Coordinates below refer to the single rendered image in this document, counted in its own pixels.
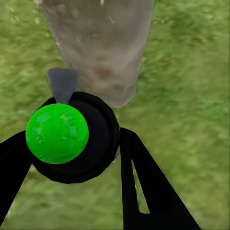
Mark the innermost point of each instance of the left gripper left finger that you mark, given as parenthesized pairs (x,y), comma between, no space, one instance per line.
(14,165)

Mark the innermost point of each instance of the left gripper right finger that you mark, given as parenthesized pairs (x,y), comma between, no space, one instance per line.
(167,211)

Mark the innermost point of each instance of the pesticide atomizer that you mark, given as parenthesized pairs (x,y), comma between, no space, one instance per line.
(74,136)

